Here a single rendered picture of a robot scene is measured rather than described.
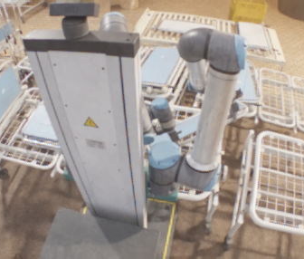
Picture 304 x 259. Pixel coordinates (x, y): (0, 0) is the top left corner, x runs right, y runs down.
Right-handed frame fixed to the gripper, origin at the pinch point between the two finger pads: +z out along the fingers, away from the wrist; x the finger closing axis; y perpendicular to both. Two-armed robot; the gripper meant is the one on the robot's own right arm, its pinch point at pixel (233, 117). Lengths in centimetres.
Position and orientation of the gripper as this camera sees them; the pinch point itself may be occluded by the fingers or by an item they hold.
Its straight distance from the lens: 173.5
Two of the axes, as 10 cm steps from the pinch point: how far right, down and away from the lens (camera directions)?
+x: 2.6, 5.1, -8.2
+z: 3.4, 7.5, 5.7
